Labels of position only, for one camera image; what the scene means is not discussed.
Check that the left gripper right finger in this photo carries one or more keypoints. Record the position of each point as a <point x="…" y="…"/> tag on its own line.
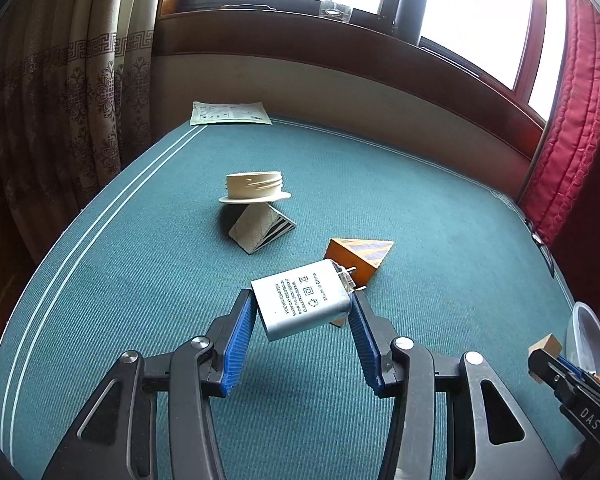
<point x="489" y="436"/>

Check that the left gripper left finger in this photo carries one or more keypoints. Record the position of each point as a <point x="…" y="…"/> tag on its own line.
<point x="114" y="434"/>

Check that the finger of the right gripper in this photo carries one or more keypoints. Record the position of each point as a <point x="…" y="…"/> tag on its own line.
<point x="573" y="381"/>

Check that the tan wooden wedge block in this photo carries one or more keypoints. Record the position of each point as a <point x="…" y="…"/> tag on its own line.
<point x="545" y="347"/>

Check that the white usb wall charger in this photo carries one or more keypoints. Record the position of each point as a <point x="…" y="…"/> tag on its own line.
<point x="300" y="299"/>

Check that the small tan wooden block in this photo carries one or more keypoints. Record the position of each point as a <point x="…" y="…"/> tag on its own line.
<point x="339" y="322"/>

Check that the clear plastic container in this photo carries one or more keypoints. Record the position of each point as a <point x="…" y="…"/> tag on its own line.
<point x="582" y="343"/>

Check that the black metal table clip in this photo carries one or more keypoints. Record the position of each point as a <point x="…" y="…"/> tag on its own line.
<point x="543" y="248"/>

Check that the red quilted cushion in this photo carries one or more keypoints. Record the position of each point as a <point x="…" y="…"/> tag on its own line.
<point x="566" y="174"/>

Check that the orange striped wedge block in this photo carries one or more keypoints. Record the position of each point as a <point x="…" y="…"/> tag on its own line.
<point x="365" y="256"/>

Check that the white striped wedge block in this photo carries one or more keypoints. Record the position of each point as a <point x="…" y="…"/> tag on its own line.
<point x="259" y="225"/>

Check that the beige threaded plastic cap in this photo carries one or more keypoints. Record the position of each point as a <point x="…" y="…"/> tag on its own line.
<point x="254" y="188"/>

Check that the printed paper sheet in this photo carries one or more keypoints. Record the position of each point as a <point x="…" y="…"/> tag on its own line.
<point x="242" y="113"/>

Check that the patterned beige curtain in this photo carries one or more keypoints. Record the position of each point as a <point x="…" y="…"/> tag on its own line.
<point x="74" y="106"/>

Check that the dark cylinder on windowsill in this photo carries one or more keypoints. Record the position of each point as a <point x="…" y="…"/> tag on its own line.
<point x="408" y="23"/>

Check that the glass jar on windowsill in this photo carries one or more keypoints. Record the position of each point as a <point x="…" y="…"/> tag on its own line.
<point x="335" y="10"/>

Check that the dark wooden window frame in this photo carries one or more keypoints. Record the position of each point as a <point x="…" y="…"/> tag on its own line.
<point x="367" y="47"/>

